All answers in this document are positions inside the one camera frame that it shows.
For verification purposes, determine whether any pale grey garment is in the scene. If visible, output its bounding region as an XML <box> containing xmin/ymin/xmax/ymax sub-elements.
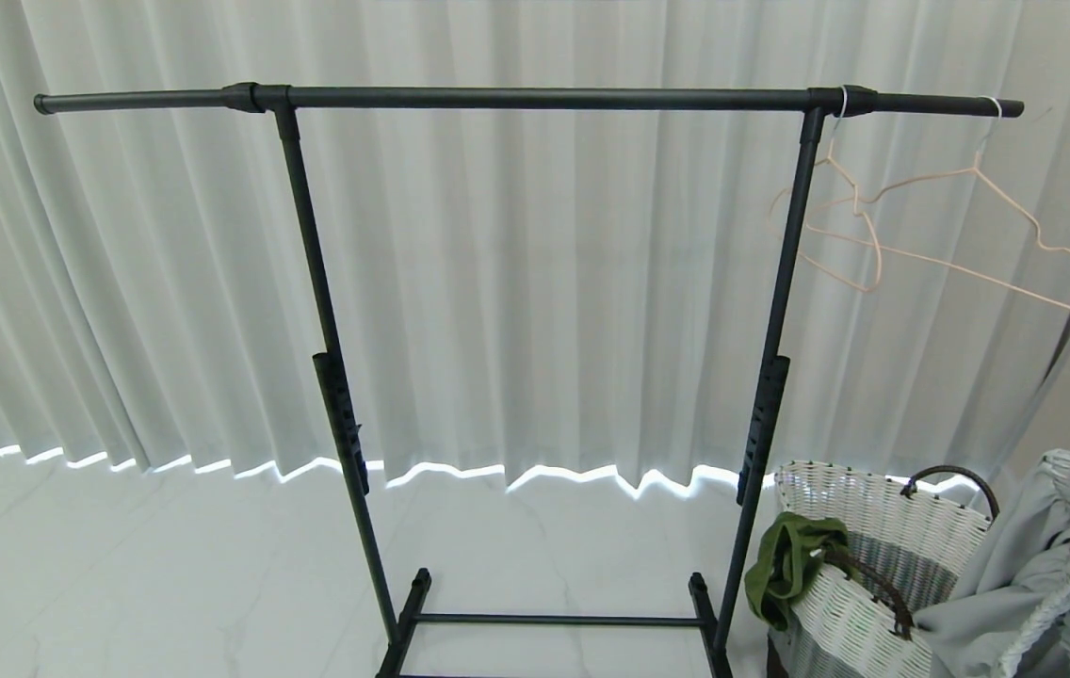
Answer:
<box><xmin>912</xmin><ymin>449</ymin><xmax>1070</xmax><ymax>678</ymax></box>

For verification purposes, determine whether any black clothes rack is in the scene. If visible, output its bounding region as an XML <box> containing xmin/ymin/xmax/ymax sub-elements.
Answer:
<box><xmin>34</xmin><ymin>83</ymin><xmax>1026</xmax><ymax>678</ymax></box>

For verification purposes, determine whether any pink clothes hanger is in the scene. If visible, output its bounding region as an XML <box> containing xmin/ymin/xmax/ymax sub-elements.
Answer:
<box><xmin>802</xmin><ymin>97</ymin><xmax>1070</xmax><ymax>320</ymax></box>
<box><xmin>767</xmin><ymin>89</ymin><xmax>884</xmax><ymax>294</ymax></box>

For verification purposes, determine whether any white laundry basket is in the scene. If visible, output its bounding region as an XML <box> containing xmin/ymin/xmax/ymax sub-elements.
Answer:
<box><xmin>766</xmin><ymin>460</ymin><xmax>1002</xmax><ymax>678</ymax></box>

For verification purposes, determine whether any white curtain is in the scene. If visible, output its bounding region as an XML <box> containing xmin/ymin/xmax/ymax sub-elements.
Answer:
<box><xmin>0</xmin><ymin>0</ymin><xmax>1070</xmax><ymax>500</ymax></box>

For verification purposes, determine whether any green garment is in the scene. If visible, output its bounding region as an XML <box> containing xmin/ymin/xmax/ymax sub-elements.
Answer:
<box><xmin>744</xmin><ymin>512</ymin><xmax>852</xmax><ymax>633</ymax></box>

